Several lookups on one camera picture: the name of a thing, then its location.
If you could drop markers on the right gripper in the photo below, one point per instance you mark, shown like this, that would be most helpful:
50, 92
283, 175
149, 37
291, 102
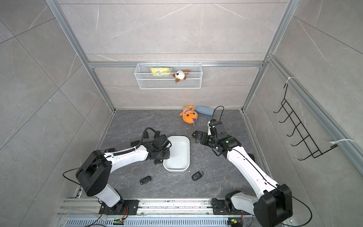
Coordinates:
204, 135

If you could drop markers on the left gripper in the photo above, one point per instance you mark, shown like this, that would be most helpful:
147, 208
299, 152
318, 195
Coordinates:
168, 153

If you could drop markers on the white storage box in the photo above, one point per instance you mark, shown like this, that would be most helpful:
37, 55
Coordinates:
179, 160

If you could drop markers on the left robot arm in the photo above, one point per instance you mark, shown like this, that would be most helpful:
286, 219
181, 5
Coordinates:
93, 174

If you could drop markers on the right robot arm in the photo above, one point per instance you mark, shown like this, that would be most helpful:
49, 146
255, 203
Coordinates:
273, 202

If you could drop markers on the black silver car key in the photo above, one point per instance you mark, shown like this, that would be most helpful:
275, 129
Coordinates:
198, 175

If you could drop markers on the orange plush toy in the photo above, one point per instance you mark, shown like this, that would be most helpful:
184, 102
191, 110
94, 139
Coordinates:
189, 115

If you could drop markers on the blue glasses case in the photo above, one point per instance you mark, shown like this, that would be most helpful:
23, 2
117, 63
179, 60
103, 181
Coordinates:
204, 110

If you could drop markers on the brown white plush dog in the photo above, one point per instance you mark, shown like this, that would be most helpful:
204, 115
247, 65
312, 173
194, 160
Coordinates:
180, 75

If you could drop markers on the yellow packet in basket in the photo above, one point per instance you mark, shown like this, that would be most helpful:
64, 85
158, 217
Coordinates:
161, 71

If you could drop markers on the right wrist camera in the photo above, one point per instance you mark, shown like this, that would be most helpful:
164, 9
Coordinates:
215, 127

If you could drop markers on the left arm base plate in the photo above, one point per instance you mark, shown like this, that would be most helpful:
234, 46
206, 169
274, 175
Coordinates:
123, 207

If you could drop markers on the aluminium mounting rail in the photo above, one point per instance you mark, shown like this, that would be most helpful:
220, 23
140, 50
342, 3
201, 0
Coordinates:
145, 208

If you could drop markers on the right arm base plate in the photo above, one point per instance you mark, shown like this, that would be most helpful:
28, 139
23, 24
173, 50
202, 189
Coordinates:
225, 207

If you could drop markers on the white wire wall basket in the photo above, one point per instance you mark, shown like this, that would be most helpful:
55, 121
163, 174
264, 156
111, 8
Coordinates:
146, 80

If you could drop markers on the black wall hook rack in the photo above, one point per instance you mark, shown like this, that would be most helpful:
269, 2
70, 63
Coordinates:
300, 129

